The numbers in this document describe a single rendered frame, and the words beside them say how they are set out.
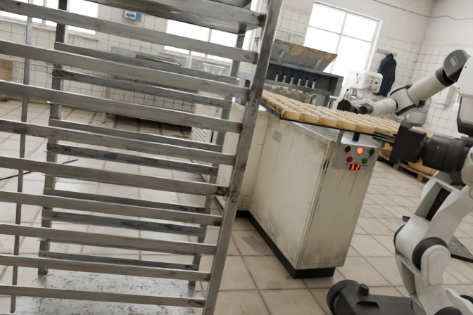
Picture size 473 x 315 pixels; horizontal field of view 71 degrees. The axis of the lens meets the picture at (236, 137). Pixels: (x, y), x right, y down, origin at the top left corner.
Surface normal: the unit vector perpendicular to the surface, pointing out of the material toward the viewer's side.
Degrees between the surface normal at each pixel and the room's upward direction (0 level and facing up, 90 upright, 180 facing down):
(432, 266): 90
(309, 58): 115
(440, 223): 90
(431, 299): 90
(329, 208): 90
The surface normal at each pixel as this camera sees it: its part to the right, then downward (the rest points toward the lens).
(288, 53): 0.23, 0.66
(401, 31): 0.28, 0.27
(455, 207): 0.01, 0.62
